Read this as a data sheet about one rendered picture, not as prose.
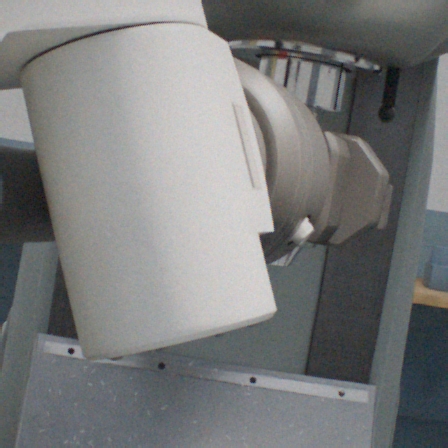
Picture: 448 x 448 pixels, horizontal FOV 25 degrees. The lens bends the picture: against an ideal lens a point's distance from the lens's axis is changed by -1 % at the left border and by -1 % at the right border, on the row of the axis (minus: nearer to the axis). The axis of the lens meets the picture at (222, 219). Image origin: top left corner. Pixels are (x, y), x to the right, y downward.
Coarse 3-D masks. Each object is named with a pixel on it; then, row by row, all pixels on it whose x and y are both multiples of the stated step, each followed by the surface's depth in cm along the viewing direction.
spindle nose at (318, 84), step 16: (272, 64) 54; (288, 64) 54; (304, 64) 54; (320, 64) 54; (288, 80) 54; (304, 80) 54; (320, 80) 54; (336, 80) 54; (304, 96) 54; (320, 96) 54; (336, 96) 55; (336, 112) 55
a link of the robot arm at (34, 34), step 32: (0, 0) 29; (32, 0) 29; (64, 0) 30; (96, 0) 30; (128, 0) 31; (160, 0) 32; (192, 0) 33; (0, 32) 29; (32, 32) 29; (64, 32) 30; (96, 32) 31; (0, 64) 32
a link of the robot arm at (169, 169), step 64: (64, 64) 31; (128, 64) 31; (192, 64) 32; (64, 128) 31; (128, 128) 31; (192, 128) 31; (256, 128) 37; (0, 192) 32; (64, 192) 32; (128, 192) 31; (192, 192) 31; (256, 192) 35; (64, 256) 32; (128, 256) 31; (192, 256) 31; (256, 256) 32; (128, 320) 31; (192, 320) 30; (256, 320) 32
